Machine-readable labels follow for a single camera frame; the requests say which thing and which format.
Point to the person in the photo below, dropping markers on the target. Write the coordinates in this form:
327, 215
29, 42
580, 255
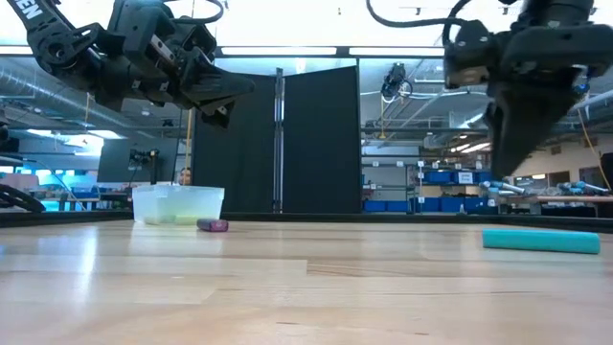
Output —
184, 176

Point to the metal storage shelf rack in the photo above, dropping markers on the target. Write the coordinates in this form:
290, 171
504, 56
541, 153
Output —
420, 191

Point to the blue storage bin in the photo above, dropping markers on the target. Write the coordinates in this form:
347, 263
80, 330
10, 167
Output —
440, 205
488, 178
438, 177
375, 206
398, 206
479, 206

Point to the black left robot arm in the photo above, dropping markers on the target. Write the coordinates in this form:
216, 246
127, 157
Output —
62, 43

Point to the silver ventilation duct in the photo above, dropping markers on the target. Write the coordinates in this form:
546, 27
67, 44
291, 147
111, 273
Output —
29, 91

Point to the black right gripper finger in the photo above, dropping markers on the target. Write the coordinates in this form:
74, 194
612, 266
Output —
493, 134
531, 115

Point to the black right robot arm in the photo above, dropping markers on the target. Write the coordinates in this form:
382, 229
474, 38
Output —
555, 9

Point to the black ceiling-hung device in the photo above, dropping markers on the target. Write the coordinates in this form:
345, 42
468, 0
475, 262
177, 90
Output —
395, 79

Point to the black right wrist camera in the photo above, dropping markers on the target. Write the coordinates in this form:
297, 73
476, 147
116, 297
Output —
467, 52

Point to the black folding partition screen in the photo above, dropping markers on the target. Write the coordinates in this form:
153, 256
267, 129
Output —
239, 163

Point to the black office chair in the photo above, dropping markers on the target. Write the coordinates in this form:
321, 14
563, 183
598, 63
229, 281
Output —
608, 172

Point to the ceiling light strip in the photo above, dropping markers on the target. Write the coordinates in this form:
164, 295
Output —
397, 51
279, 51

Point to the clear plastic bin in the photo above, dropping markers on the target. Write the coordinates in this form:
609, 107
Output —
177, 199

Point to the wooden workbench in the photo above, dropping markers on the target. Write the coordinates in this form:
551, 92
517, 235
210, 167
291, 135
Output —
565, 198

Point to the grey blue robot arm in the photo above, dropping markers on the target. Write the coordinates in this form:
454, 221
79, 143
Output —
582, 187
503, 187

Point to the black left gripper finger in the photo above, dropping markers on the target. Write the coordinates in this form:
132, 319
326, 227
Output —
215, 88
220, 115

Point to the teal toy block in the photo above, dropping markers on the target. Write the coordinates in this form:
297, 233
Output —
541, 241

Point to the black aluminium table frame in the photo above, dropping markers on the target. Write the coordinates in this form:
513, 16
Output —
268, 216

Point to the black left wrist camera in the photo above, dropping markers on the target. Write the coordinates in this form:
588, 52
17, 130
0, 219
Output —
196, 40

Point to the dark computer monitor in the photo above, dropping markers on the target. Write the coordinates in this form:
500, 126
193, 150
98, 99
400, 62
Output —
115, 160

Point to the purple toy block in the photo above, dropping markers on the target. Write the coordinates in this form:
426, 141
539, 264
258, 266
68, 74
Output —
213, 225

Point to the blue bin with white label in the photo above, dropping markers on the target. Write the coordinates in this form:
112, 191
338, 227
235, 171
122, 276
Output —
464, 178

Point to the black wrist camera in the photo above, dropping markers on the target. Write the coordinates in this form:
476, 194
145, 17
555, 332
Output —
196, 40
467, 52

